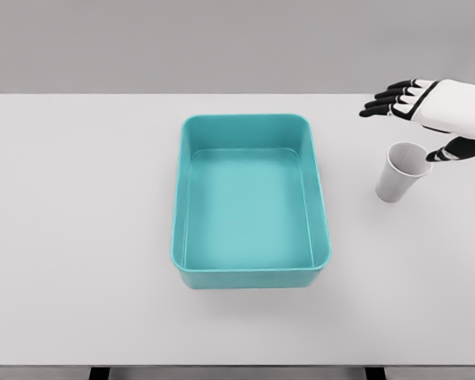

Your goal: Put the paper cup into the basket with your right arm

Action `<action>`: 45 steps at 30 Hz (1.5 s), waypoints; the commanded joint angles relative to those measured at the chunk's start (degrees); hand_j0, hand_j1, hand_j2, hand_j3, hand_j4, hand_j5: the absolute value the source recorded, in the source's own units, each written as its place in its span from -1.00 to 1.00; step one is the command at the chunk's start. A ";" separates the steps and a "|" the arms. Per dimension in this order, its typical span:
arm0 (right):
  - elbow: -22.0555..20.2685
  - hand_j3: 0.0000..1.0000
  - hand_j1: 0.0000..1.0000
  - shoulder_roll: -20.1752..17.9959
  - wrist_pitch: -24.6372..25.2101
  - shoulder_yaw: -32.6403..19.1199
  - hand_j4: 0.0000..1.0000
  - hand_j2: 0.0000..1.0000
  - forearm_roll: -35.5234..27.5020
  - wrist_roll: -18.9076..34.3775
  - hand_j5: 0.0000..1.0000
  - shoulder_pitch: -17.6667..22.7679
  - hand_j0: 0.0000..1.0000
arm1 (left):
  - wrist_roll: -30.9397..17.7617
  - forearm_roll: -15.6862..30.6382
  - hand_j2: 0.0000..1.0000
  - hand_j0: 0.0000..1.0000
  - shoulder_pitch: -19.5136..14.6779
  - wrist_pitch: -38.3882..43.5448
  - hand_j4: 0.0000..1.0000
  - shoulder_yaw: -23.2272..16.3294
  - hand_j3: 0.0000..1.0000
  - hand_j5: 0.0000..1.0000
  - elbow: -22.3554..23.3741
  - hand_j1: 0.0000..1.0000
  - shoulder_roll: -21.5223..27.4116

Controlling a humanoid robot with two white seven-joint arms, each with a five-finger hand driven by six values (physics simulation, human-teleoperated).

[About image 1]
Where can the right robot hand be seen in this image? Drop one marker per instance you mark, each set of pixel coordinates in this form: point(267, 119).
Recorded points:
point(451, 107)

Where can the white paper cup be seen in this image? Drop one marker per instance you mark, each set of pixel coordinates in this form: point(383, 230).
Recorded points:
point(397, 178)

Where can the teal plastic basket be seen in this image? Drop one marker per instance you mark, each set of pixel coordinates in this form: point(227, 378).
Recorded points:
point(249, 206)

